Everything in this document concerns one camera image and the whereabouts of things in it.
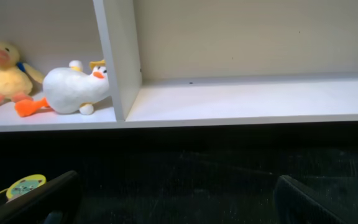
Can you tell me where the yellow rattle drum toy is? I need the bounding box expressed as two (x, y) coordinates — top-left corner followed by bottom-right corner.
(0, 174), (47, 212)

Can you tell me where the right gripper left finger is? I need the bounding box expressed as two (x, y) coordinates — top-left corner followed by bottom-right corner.
(0, 170), (81, 224)

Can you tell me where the white plush duck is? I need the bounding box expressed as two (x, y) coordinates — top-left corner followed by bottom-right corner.
(14, 58), (111, 118)

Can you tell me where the white shelf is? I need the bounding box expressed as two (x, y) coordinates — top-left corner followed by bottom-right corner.
(0, 0), (358, 134)

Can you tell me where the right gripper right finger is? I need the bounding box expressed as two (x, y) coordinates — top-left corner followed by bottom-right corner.
(273, 174), (348, 224)

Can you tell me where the yellow plush duck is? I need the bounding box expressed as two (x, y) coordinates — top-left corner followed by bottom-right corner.
(0, 41), (45, 112)

